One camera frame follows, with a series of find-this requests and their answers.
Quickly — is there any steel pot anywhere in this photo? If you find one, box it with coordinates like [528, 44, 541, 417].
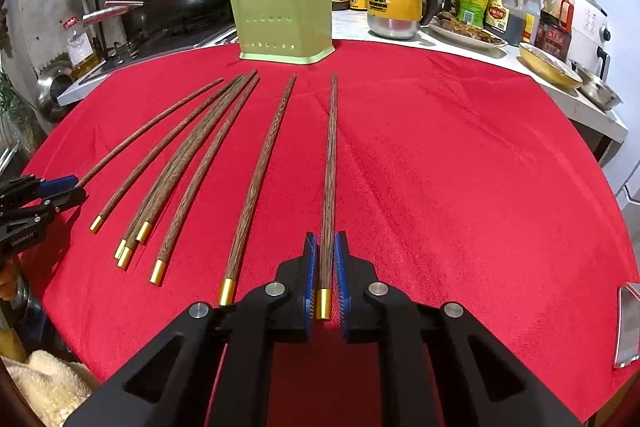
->
[36, 61, 76, 108]

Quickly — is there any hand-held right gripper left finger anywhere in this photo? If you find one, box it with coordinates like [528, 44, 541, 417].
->
[62, 232, 321, 427]

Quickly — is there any black wok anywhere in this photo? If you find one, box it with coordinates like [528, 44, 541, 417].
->
[82, 0, 236, 38]

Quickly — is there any red tablecloth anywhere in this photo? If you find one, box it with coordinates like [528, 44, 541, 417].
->
[20, 34, 640, 427]

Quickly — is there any green plant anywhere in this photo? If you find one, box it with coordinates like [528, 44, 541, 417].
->
[0, 72, 23, 142]

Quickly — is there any yellow rimmed plate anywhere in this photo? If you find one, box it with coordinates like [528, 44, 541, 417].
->
[518, 42, 583, 88]

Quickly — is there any white rice cooker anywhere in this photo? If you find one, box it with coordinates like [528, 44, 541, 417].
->
[570, 0, 612, 80]

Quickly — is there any smartphone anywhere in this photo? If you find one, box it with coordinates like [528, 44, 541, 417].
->
[614, 283, 640, 369]

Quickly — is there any dark wooden chopstick gold cap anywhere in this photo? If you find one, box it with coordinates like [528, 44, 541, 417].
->
[116, 69, 258, 271]
[315, 74, 340, 320]
[149, 76, 262, 287]
[135, 72, 258, 244]
[89, 76, 246, 235]
[75, 78, 225, 188]
[114, 74, 251, 260]
[218, 74, 297, 306]

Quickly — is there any cream towel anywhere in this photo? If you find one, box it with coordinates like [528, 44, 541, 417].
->
[0, 349, 98, 427]

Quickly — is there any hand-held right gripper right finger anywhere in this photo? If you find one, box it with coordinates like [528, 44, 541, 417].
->
[332, 231, 583, 427]

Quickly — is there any white plate with food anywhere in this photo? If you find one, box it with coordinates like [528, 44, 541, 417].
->
[429, 14, 508, 50]

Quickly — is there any green perforated utensil holder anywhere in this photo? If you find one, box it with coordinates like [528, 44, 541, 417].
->
[225, 0, 337, 65]

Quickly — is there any clear jug yellow cap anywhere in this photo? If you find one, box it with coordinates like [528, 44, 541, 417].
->
[522, 0, 548, 44]

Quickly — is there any gas stove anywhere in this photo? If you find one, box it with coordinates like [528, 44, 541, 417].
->
[75, 19, 238, 75]

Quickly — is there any oil bottle red cap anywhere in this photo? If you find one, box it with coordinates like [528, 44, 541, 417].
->
[61, 16, 103, 80]

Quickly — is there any yellow steel mug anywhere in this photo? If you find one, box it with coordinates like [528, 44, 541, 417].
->
[367, 0, 443, 40]

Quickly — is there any dark jug red handle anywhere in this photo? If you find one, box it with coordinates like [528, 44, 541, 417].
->
[535, 0, 576, 62]

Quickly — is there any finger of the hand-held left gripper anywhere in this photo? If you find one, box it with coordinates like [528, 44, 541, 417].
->
[0, 175, 81, 208]
[0, 188, 87, 228]

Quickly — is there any steel bowl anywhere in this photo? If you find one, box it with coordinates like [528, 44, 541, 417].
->
[572, 64, 623, 112]

